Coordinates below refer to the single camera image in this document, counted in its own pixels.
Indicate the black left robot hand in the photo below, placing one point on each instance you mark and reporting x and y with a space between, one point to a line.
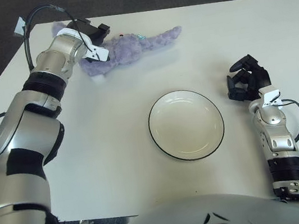
91 31

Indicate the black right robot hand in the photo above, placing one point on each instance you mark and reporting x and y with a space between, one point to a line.
260 77

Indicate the purple plush doll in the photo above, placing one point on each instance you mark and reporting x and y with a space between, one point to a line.
128 50

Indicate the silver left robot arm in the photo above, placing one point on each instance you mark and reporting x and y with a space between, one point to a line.
27 131

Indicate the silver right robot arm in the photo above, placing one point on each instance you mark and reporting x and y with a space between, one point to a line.
274 120

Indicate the white plate with black rim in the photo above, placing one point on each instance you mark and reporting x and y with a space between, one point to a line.
187 126

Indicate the grey robot torso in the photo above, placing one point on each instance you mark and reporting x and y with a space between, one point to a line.
183 220

